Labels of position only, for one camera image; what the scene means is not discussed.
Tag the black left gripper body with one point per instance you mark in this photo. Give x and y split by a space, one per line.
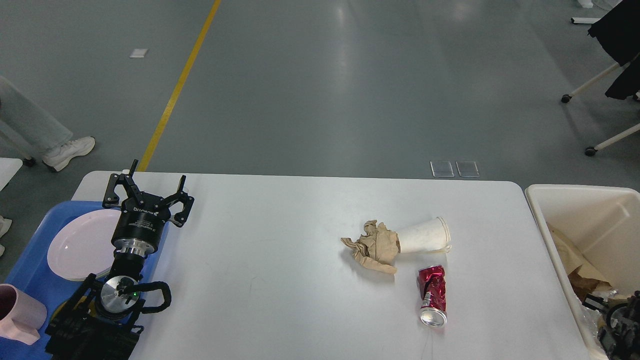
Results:
139 230

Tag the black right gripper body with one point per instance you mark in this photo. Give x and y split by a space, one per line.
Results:
618 322

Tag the person legs at left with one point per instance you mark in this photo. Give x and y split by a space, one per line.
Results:
53 141

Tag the clear floor plate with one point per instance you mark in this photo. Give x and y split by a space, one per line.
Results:
442 169
467 169

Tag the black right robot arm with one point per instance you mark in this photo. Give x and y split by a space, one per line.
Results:
631 348

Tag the clear floor plate left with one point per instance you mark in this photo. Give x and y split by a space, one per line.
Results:
442 169

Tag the white paper cup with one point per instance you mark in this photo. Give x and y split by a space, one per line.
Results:
427 237

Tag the pink plate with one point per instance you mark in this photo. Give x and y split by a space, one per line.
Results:
84 246

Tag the crushed red soda can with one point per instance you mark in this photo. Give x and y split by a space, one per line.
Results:
432 289

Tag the black cloth on rack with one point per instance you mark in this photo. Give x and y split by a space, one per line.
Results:
618 33

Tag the beige plastic bin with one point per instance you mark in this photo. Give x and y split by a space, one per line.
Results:
604 224

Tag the white side table corner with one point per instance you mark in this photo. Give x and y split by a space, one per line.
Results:
8 169

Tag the large foil sheet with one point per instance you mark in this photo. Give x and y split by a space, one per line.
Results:
592 321

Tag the pink mug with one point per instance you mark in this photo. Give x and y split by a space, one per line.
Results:
21 316

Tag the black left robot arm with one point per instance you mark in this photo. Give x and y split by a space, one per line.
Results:
99 320

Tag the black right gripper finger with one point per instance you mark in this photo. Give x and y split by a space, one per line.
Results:
612 349
596 303

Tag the clear floor plate right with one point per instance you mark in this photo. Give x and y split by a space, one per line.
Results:
467 169

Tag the crumpled brown paper left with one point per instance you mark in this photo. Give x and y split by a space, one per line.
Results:
376 249

